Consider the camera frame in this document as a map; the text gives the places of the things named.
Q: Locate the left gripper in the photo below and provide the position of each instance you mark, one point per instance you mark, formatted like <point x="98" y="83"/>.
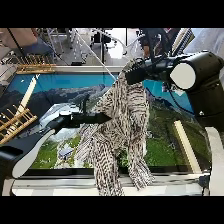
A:
<point x="93" y="119"/>

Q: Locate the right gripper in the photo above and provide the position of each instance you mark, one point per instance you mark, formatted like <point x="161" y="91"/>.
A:
<point x="138" y="74"/>

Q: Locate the black and white striped shirt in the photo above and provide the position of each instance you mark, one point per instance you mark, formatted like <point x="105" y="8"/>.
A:
<point x="127" y="110"/>

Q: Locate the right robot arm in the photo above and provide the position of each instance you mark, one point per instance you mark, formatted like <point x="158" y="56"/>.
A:
<point x="207" y="77"/>

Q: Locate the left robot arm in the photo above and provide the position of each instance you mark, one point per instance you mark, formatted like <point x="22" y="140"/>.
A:
<point x="20" y="150"/>

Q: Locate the wooden rack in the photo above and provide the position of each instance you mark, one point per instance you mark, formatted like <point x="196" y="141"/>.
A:
<point x="16" y="122"/>
<point x="34" y="65"/>

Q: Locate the silver frame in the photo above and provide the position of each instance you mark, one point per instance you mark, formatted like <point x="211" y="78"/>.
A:
<point x="60" y="186"/>

